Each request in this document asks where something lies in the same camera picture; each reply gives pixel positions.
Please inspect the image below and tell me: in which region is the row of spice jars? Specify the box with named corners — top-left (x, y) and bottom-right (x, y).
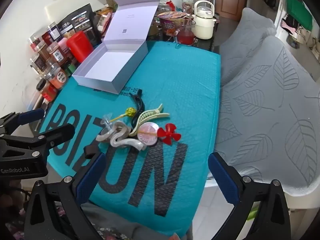
top-left (27, 22), bottom-right (75, 103)

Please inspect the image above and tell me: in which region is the grey leaf-pattern chair cover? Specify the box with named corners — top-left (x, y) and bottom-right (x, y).
top-left (220, 7), bottom-right (277, 85)
top-left (215, 36), bottom-right (320, 198)

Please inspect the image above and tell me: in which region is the pink round compact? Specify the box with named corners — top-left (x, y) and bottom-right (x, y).
top-left (136, 122), bottom-right (158, 147)

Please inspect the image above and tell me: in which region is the clear plastic hair clip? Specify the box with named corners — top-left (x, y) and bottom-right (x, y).
top-left (101, 114), bottom-right (118, 133)

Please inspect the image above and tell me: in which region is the white translucent wavy hair clip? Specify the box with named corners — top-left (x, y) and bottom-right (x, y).
top-left (110, 127), bottom-right (148, 152)

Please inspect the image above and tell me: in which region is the beige pearly wavy hair clip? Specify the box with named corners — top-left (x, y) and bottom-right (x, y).
top-left (96, 121), bottom-right (130, 143)

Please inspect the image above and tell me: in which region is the teal mat with black letters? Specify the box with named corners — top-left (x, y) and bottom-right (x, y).
top-left (37, 41), bottom-right (222, 237)

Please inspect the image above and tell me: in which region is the red plastic canister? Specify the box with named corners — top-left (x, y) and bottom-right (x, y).
top-left (66, 31), bottom-right (95, 63)

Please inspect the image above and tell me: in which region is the brown wooden door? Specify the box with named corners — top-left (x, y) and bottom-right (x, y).
top-left (215, 0), bottom-right (249, 20)

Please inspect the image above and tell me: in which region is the dark floral cloth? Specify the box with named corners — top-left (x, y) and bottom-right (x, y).
top-left (5, 200), bottom-right (140, 240)

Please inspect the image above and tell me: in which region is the cream tote bag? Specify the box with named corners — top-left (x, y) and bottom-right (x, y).
top-left (296, 26), bottom-right (312, 47)

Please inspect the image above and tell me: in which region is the cream hair claw clip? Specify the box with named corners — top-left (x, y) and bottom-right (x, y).
top-left (129, 104), bottom-right (170, 137)

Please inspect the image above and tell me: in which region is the black hair claw clip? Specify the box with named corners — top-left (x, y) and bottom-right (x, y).
top-left (130, 89), bottom-right (146, 130)

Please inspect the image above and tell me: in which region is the pink bottle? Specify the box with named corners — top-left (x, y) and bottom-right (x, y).
top-left (59, 37), bottom-right (73, 55)

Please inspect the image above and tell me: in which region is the white water bottle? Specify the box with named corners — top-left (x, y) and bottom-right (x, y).
top-left (191, 0), bottom-right (217, 40)

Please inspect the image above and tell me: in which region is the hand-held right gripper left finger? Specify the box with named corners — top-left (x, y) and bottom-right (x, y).
top-left (24, 152), bottom-right (107, 240)

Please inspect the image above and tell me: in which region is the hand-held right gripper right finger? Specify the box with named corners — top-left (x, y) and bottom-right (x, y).
top-left (208, 152), bottom-right (292, 240)

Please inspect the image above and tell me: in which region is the yellow-green hairpin stick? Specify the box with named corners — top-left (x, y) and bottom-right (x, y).
top-left (109, 107), bottom-right (137, 122)

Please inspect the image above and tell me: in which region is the white hinged gift box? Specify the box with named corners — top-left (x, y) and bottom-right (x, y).
top-left (72, 0), bottom-right (160, 95)

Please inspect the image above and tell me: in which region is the green tote bag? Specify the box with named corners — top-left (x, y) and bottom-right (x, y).
top-left (285, 0), bottom-right (314, 30)

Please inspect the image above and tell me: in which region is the instant noodle cup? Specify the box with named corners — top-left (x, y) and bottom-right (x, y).
top-left (157, 11), bottom-right (192, 35)

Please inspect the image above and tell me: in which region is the glass mug with red drink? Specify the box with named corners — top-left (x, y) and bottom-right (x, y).
top-left (174, 20), bottom-right (197, 46)

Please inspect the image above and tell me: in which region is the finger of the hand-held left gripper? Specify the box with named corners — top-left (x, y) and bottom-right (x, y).
top-left (0, 109), bottom-right (45, 137)
top-left (0, 124), bottom-right (75, 157)

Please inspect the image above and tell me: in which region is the red propeller hair clip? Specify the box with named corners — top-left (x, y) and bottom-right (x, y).
top-left (157, 123), bottom-right (182, 145)

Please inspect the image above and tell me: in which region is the black printed pouch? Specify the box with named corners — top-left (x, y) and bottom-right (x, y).
top-left (56, 4), bottom-right (102, 47)

